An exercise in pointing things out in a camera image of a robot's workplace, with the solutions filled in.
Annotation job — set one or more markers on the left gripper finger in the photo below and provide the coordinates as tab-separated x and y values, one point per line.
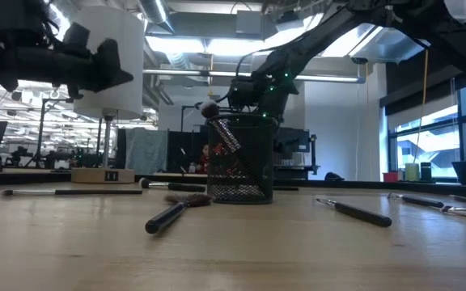
109	68

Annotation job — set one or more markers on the white tip black makeup brush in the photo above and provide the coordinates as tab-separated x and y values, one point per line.
184	187

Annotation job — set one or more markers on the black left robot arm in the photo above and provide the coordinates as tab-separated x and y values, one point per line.
14	24

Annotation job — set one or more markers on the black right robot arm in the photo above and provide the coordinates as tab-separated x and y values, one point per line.
318	40

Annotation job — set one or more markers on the long thin black makeup brush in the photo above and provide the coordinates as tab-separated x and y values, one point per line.
95	192

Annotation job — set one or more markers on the black fan makeup brush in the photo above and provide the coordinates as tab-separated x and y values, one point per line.
168	216

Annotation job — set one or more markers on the black makeup brush silver ferrule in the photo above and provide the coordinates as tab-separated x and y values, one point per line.
362	215

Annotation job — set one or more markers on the white cylindrical cup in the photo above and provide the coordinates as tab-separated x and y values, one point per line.
111	60

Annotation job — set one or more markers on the black tripod stand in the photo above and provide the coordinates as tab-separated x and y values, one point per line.
41	121

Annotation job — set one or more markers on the grey ceiling box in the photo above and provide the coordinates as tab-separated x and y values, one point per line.
249	22

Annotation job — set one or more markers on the silver ceiling pipe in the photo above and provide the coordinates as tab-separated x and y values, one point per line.
330	78

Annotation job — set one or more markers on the black mesh brush cup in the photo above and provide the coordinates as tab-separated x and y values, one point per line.
249	178

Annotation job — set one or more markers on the person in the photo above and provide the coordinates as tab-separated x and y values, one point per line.
204	161

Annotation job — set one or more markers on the grey cloth partition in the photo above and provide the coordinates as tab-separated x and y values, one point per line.
146	151

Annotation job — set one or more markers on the black partition panel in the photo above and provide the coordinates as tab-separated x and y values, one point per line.
180	149

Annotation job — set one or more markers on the small black dome object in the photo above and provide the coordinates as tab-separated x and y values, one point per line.
334	177

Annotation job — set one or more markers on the small red cup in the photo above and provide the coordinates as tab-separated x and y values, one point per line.
391	177

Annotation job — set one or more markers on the pale green cylinder container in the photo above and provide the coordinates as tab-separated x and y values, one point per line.
412	172

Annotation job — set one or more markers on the black cylinder container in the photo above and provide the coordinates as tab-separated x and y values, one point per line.
426	171

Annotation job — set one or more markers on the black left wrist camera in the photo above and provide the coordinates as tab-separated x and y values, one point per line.
77	38

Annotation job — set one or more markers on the round metal ceiling duct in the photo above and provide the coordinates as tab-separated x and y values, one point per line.
154	10

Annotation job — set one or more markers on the black aluminium table frame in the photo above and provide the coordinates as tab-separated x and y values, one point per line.
378	184

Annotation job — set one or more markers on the black window frame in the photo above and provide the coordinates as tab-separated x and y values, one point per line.
464	133

